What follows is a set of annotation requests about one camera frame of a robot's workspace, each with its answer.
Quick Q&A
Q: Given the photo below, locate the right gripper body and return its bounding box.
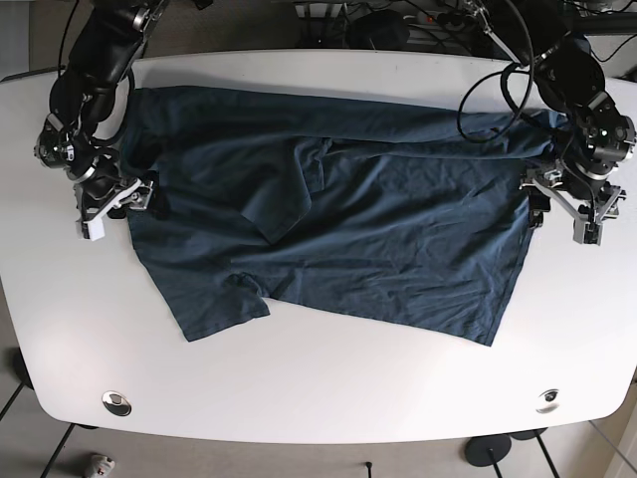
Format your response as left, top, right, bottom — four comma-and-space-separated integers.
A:
74, 168, 154, 222

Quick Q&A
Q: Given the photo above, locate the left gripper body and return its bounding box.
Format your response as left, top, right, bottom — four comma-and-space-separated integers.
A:
520, 159, 626, 227

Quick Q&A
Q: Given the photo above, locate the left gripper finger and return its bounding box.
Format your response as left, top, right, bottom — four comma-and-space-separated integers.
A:
528, 191, 550, 229

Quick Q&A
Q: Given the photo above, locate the dark blue T-shirt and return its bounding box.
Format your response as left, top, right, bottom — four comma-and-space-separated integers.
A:
120, 87, 563, 346

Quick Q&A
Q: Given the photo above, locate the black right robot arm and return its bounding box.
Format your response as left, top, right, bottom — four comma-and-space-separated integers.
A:
34, 1, 167, 241

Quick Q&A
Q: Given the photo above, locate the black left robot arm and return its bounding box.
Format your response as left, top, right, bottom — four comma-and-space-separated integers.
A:
462, 1, 636, 245

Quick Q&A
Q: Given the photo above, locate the right table grommet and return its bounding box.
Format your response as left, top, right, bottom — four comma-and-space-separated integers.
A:
533, 388, 561, 414

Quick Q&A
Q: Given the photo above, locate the table grommet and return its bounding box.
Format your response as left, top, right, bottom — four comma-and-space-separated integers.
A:
533, 388, 561, 414
102, 390, 132, 417

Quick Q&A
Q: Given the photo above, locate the left table grommet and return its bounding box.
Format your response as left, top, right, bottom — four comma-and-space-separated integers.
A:
102, 390, 132, 417

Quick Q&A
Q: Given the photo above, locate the black round stand base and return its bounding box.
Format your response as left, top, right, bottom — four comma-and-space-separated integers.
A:
464, 434, 512, 468

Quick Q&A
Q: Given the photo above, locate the grey sneaker shoe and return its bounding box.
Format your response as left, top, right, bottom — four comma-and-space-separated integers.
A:
82, 454, 115, 478

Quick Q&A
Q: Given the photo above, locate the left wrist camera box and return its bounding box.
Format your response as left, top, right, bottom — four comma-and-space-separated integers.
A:
573, 219, 603, 246

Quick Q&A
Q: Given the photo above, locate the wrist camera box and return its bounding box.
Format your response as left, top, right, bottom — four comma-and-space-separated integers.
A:
573, 219, 603, 246
76, 218, 106, 241

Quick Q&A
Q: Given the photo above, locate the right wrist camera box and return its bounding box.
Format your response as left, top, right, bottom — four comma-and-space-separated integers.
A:
76, 218, 106, 241

